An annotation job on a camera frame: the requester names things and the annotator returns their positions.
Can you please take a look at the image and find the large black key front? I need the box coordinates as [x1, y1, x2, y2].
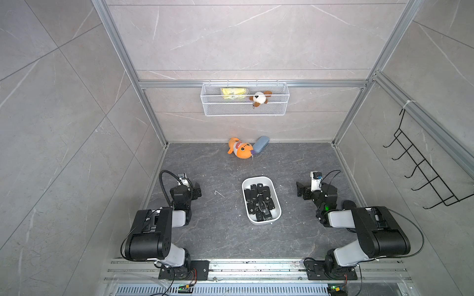
[262, 186, 271, 200]

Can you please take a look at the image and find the white storage box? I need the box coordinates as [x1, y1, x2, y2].
[242, 176, 282, 225]

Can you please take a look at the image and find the black key with buttons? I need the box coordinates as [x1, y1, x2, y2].
[262, 209, 273, 221]

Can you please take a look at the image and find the black VW key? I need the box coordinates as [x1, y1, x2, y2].
[250, 185, 258, 196]

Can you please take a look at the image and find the black car key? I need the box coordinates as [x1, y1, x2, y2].
[247, 202, 256, 215]
[256, 211, 265, 222]
[244, 189, 253, 202]

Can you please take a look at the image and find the black silver key front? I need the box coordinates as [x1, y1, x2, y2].
[258, 201, 267, 213]

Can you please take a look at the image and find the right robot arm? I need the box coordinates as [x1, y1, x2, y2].
[296, 182, 425, 281]

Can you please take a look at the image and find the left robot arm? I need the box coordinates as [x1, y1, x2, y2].
[120, 170, 202, 284]

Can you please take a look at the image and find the black oval object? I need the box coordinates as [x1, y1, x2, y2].
[342, 200, 357, 210]

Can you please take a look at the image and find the blue grey pouch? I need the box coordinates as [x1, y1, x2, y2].
[253, 136, 270, 155]

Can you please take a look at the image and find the orange plush toy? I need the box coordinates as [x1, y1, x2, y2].
[228, 138, 256, 159]

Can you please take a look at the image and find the brown white plush dog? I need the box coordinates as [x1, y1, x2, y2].
[249, 91, 273, 108]

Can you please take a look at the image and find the yellow item in basket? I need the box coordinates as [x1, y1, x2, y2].
[220, 88, 248, 100]

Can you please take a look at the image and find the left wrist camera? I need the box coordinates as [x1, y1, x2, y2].
[177, 173, 193, 188]

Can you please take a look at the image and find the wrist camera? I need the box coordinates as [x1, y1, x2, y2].
[177, 173, 193, 188]
[311, 171, 323, 192]

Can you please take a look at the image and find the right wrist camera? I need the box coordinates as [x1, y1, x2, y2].
[311, 171, 323, 192]

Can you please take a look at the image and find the white wire wall basket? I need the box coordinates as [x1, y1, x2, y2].
[201, 81, 290, 117]

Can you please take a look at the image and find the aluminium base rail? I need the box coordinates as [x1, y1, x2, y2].
[96, 259, 418, 296]

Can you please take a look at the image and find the black wall hook rack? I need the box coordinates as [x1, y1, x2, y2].
[383, 109, 474, 210]

